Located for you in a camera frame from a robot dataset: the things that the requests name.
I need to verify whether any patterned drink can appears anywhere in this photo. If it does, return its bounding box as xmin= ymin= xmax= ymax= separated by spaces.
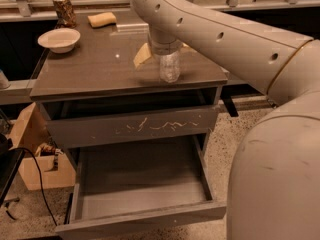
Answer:
xmin=52 ymin=0 xmax=76 ymax=28

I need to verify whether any yellow sponge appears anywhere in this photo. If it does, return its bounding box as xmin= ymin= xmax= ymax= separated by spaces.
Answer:
xmin=88 ymin=12 xmax=117 ymax=28

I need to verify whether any grey top drawer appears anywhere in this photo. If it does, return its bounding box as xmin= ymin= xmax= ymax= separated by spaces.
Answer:
xmin=47 ymin=105 xmax=219 ymax=148

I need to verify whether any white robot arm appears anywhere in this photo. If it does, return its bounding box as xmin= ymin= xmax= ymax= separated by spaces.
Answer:
xmin=132 ymin=0 xmax=320 ymax=240

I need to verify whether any white ceramic bowl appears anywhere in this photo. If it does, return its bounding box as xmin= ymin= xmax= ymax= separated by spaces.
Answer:
xmin=38 ymin=28 xmax=81 ymax=54

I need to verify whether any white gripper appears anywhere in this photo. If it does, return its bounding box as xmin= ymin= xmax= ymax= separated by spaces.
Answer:
xmin=133 ymin=28 xmax=190 ymax=68

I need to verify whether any cardboard box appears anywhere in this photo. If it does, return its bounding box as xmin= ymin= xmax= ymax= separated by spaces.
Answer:
xmin=9 ymin=103 xmax=75 ymax=190

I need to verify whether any grey drawer cabinet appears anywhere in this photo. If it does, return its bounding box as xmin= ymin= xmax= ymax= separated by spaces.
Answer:
xmin=31 ymin=11 xmax=227 ymax=146

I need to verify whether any open grey middle drawer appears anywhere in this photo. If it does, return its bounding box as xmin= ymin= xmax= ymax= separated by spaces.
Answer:
xmin=56 ymin=136 xmax=226 ymax=240

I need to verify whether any clear plastic water bottle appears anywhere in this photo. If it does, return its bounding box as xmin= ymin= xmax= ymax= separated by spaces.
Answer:
xmin=159 ymin=52 xmax=180 ymax=83

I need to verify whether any black cable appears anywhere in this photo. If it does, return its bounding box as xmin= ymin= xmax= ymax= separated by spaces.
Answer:
xmin=13 ymin=147 xmax=58 ymax=227

